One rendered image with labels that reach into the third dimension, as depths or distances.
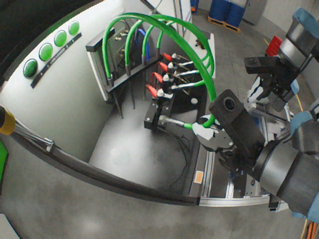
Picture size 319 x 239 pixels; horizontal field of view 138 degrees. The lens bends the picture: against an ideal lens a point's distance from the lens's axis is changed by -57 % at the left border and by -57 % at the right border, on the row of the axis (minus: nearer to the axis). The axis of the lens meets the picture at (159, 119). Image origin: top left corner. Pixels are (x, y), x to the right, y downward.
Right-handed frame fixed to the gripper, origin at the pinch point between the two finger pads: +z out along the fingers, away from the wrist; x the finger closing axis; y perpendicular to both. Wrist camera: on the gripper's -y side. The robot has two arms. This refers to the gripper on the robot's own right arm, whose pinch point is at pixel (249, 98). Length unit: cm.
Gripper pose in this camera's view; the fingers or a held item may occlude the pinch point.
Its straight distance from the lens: 47.6
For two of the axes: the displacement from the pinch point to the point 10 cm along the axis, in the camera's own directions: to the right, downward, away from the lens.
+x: 2.7, -8.4, 4.7
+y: 9.6, 2.7, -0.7
